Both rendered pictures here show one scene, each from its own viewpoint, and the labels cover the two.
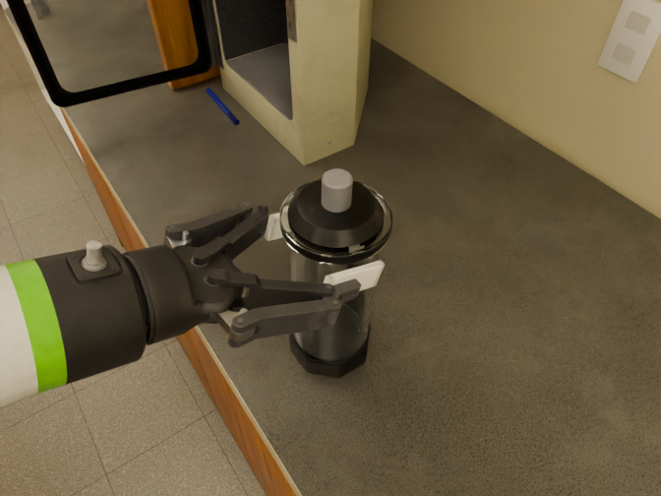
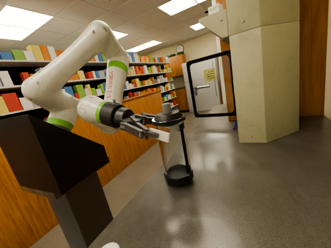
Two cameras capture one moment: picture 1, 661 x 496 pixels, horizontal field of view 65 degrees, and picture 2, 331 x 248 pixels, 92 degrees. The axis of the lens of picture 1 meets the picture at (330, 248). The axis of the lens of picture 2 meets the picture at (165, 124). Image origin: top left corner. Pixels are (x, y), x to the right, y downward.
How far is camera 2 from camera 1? 53 cm
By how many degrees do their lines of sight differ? 63
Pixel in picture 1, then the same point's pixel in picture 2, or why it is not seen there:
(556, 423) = not seen: outside the picture
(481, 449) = (172, 238)
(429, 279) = (235, 185)
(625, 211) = not seen: outside the picture
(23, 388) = (93, 116)
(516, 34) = not seen: outside the picture
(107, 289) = (110, 106)
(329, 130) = (251, 131)
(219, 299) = (126, 120)
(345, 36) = (257, 96)
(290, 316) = (130, 127)
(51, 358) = (97, 112)
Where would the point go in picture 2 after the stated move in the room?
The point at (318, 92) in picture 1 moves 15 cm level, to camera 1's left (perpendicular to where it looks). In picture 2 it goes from (244, 114) to (219, 112)
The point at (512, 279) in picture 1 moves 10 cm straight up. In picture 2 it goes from (277, 209) to (276, 173)
